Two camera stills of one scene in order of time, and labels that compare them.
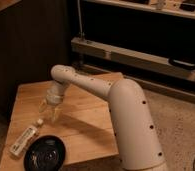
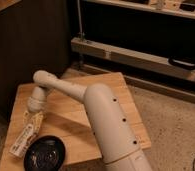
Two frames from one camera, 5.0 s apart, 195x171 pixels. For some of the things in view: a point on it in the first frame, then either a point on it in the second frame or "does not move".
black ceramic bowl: x=44 y=153 does not move
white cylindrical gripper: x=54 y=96 -> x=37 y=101
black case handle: x=183 y=64 does not move
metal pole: x=81 y=32 does not move
